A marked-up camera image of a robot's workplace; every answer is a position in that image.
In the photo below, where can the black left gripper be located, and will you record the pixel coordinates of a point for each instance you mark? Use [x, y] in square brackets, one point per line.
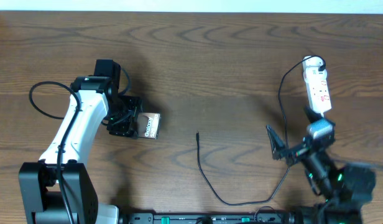
[123, 128]

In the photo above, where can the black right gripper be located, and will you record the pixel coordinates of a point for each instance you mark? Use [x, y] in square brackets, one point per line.
[278, 149]

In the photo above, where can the rose gold Galaxy smartphone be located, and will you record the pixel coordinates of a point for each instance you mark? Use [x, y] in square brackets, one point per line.
[148, 125]

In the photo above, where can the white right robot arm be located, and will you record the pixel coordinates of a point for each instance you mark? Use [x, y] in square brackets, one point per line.
[345, 189]

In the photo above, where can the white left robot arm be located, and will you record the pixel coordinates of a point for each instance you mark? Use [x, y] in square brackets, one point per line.
[57, 187]

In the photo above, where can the white power strip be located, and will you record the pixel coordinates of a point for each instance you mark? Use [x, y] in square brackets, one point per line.
[315, 77]

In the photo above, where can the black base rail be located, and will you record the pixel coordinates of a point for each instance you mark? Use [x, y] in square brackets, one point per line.
[263, 217]

